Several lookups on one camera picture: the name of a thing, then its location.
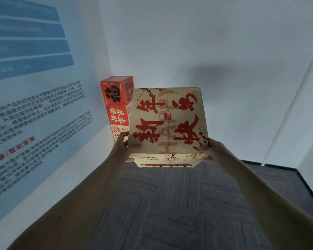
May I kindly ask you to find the red box black calligraphy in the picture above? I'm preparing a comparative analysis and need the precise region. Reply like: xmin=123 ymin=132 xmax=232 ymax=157
xmin=100 ymin=76 xmax=135 ymax=106

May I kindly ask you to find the person's left forearm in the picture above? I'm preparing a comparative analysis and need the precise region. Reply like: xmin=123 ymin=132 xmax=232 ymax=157
xmin=6 ymin=156 xmax=127 ymax=250

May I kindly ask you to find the black baseboard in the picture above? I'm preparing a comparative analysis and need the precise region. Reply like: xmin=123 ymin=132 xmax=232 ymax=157
xmin=240 ymin=160 xmax=313 ymax=212

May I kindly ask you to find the person's right forearm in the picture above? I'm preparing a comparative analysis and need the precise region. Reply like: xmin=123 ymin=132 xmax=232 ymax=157
xmin=226 ymin=156 xmax=313 ymax=250

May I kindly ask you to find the beige gift box red calligraphy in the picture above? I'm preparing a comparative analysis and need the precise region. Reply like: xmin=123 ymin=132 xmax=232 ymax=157
xmin=128 ymin=87 xmax=210 ymax=168

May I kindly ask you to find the blue printed wall poster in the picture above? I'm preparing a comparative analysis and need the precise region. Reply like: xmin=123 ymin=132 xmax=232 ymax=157
xmin=0 ymin=0 xmax=113 ymax=230

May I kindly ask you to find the person's right hand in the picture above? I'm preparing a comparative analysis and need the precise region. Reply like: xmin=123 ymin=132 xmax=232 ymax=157
xmin=198 ymin=138 xmax=235 ymax=177

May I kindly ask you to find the person's left hand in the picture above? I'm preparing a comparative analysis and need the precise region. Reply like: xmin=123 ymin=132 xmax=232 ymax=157
xmin=107 ymin=131 xmax=143 ymax=163

